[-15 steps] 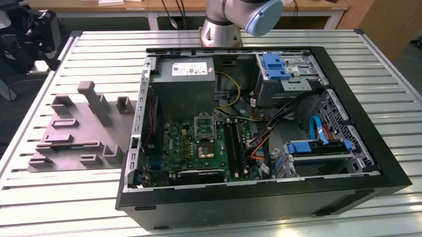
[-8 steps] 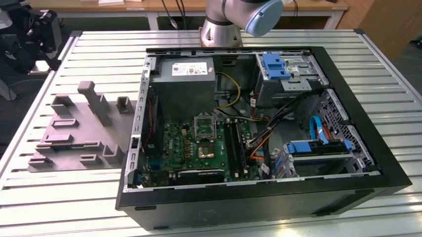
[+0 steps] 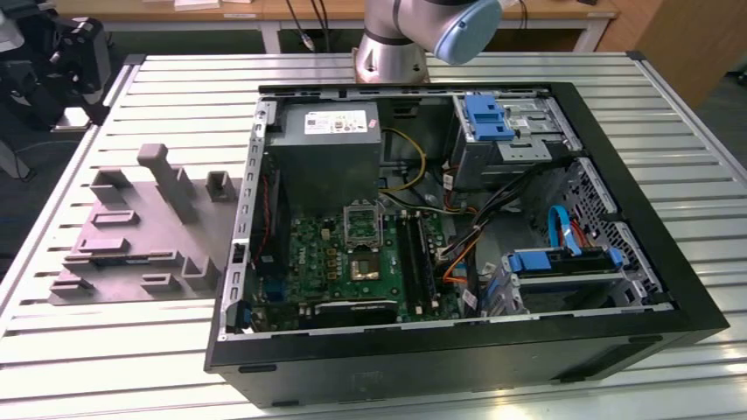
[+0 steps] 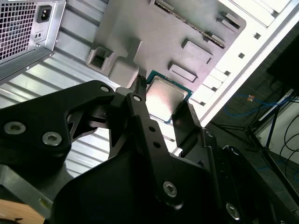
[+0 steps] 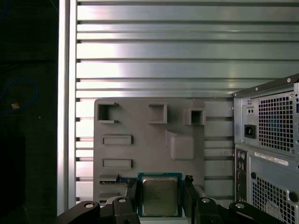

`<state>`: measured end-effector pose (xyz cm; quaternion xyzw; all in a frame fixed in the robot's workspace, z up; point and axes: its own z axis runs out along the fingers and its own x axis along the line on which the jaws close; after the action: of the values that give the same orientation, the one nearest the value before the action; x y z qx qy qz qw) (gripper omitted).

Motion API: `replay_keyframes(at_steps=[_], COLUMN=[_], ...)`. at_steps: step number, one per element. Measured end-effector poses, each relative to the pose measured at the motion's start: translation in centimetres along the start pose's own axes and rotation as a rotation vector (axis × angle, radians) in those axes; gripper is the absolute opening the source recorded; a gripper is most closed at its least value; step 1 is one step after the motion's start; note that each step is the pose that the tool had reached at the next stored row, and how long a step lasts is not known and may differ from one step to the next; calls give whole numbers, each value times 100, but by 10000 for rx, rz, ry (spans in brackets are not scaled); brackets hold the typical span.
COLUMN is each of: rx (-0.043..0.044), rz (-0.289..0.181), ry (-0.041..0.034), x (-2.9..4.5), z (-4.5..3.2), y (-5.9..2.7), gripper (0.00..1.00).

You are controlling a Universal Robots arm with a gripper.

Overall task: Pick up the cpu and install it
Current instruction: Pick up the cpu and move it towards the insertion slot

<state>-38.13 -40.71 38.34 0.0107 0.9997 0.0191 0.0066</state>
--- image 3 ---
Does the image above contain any metal disk bay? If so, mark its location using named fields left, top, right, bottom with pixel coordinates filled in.
left=500, top=244, right=672, bottom=317

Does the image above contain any black PC case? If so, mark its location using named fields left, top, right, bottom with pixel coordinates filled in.
left=202, top=80, right=732, bottom=410

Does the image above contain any wooden cabinet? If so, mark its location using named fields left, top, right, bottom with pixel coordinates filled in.
left=595, top=0, right=747, bottom=110

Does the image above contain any black RAM stick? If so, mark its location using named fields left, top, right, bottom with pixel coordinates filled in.
left=410, top=213, right=444, bottom=310

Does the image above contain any wooden desk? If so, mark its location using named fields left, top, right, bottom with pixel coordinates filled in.
left=0, top=0, right=622, bottom=54

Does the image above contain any blue SATA wire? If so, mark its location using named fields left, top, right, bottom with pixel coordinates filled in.
left=546, top=205, right=584, bottom=258

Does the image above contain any blue disk carrier empty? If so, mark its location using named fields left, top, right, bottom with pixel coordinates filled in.
left=463, top=94, right=519, bottom=144

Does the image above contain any white wrist camera black plate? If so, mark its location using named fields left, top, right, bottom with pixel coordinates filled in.
left=0, top=0, right=28, bottom=50

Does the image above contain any metal socket cover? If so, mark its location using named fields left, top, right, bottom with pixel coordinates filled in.
left=344, top=201, right=386, bottom=249

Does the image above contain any grey power supply unit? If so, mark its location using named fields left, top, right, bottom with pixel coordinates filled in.
left=266, top=101, right=384, bottom=207

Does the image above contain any metal drive cage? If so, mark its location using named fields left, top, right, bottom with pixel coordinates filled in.
left=452, top=94, right=584, bottom=192

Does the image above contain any yellow wire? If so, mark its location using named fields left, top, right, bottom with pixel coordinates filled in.
left=378, top=126, right=427, bottom=193

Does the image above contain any grey parts rack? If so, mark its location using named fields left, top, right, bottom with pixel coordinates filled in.
left=45, top=143, right=246, bottom=307

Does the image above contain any hard disk in blue carrier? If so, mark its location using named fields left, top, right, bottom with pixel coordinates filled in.
left=506, top=246, right=627, bottom=277

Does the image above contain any CPU socket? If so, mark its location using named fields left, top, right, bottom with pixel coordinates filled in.
left=346, top=248, right=388, bottom=284

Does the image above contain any black graphics card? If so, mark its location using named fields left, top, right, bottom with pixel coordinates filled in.
left=312, top=299, right=398, bottom=327

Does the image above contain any black cable bundle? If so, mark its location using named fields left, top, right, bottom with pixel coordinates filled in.
left=436, top=157, right=571, bottom=263

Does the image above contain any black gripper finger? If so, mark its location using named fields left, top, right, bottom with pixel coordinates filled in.
left=0, top=60, right=67, bottom=131
left=53, top=16, right=118, bottom=127

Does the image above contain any green motherboard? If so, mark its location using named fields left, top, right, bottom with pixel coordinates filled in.
left=247, top=204, right=463, bottom=332

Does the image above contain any red black twisted wire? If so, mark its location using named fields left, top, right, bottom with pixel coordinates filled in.
left=250, top=172, right=279, bottom=268

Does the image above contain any orange wire bundle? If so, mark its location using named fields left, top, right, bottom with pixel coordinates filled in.
left=442, top=227, right=486, bottom=288

